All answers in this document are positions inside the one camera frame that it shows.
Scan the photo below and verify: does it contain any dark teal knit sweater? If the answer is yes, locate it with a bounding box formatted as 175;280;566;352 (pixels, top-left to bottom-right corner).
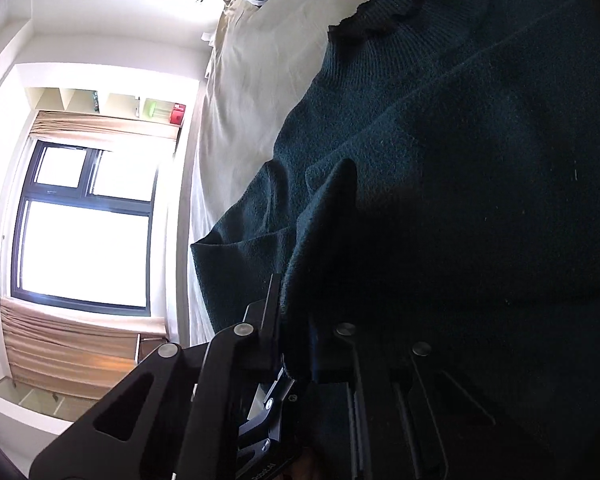
190;0;600;480

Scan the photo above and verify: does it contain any green plastic container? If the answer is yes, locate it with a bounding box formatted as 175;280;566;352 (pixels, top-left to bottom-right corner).
144;98;174;122

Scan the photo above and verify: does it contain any beige curtain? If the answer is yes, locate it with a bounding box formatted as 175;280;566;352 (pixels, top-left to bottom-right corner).
32;110;182;142
0;297;169;397

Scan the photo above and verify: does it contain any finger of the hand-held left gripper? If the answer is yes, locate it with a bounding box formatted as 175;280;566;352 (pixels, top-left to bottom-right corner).
237;366;299;457

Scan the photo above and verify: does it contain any black framed window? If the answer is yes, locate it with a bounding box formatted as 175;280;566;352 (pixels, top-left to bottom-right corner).
10;140;161;317

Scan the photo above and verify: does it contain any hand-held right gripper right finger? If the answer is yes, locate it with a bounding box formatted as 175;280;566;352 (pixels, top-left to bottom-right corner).
307;320;531;480

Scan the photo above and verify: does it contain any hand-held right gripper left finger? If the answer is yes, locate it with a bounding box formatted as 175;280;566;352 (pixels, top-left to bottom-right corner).
29;274;285;480

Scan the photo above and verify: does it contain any beige bed sheet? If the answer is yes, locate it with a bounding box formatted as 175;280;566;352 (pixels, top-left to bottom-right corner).
187;0;407;347

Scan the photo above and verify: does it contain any white wall shelf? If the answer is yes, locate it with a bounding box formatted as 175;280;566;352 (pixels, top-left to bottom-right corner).
25;87;189;127
0;379;107;424

